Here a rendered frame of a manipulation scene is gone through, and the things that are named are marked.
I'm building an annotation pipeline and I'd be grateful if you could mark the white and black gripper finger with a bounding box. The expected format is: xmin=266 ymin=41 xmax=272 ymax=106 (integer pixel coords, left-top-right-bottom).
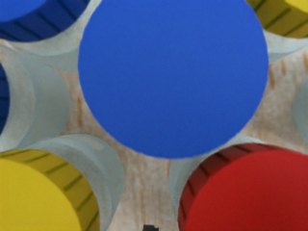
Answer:
xmin=142 ymin=224 xmax=159 ymax=231

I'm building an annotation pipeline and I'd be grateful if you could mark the red bottle cap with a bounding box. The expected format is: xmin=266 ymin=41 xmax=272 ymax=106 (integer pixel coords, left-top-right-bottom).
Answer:
xmin=168 ymin=135 xmax=308 ymax=231

